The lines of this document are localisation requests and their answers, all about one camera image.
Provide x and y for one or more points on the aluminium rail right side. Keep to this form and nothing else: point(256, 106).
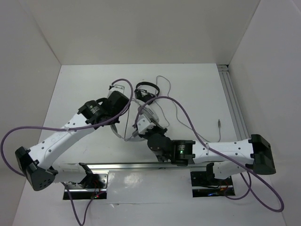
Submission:
point(232, 101)

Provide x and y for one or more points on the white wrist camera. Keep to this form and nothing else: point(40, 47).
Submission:
point(116, 87)
point(144, 123)

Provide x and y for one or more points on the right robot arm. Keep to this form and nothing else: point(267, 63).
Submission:
point(222, 159)

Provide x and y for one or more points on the aluminium rail front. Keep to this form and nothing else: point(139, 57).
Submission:
point(145, 166)

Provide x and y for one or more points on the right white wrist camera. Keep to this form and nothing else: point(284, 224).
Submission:
point(144, 123)

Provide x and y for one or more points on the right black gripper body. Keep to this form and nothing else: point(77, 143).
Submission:
point(156, 128)

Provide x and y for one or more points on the aluminium rail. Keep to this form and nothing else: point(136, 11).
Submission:
point(145, 166)
point(232, 101)

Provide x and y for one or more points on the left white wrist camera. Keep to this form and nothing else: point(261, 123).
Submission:
point(116, 87)

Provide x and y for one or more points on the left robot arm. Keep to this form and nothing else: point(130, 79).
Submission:
point(36, 162)

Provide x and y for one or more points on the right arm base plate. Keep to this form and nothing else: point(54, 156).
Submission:
point(202, 187)

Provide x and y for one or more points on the small black headphones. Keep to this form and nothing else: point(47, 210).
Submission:
point(143, 94)

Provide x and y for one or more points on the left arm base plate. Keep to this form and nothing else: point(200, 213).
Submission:
point(95, 188)

